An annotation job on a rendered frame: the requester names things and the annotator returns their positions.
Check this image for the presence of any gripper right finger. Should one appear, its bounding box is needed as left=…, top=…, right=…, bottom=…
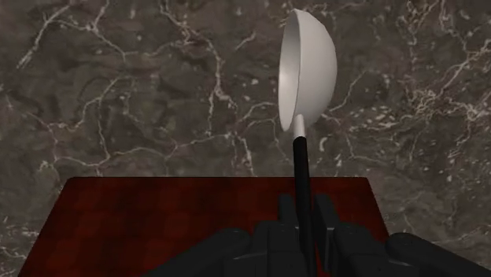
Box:
left=313, top=194, right=491, bottom=277

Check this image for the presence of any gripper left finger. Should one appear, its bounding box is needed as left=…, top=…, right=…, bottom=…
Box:
left=143, top=194, right=308, bottom=277

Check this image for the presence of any white ladle with black handle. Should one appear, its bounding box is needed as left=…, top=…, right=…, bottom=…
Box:
left=277, top=8, right=338, bottom=277

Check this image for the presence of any dark red robot stand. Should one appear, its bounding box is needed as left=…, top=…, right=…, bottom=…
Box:
left=17, top=176, right=390, bottom=277

